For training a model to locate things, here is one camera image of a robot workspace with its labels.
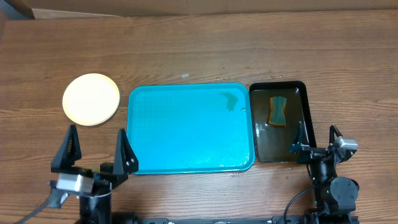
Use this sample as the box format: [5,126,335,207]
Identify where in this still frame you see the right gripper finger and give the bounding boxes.
[329,124,342,144]
[289,121,310,153]

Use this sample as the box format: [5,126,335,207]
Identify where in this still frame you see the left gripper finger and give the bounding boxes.
[51,124,82,171]
[113,129,139,175]

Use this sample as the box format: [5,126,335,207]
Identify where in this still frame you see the green yellow sponge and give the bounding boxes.
[267,96,287,127]

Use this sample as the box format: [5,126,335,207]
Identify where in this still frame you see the yellow-green plate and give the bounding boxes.
[62,73,121,126]

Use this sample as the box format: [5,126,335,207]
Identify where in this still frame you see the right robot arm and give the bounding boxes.
[284,123,359,223]

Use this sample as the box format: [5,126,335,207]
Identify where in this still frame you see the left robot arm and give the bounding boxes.
[48,124,141,224]

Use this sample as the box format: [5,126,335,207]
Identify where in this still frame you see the teal plastic tray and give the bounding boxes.
[126,83,255,175]

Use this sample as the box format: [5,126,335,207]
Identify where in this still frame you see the black water basin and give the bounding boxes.
[249,81,317,162]

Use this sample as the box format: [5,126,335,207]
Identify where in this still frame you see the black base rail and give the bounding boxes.
[111,213,360,224]

